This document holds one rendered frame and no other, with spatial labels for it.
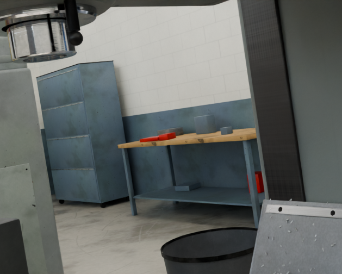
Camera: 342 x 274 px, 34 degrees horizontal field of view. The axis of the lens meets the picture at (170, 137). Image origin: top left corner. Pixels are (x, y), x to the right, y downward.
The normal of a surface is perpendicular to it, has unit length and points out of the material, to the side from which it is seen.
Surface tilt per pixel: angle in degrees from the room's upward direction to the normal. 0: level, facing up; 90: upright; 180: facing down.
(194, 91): 90
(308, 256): 65
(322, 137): 90
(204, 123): 90
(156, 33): 90
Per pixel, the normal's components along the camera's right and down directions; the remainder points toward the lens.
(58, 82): -0.78, 0.15
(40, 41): 0.13, 0.04
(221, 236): -0.14, 0.01
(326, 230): -0.77, -0.31
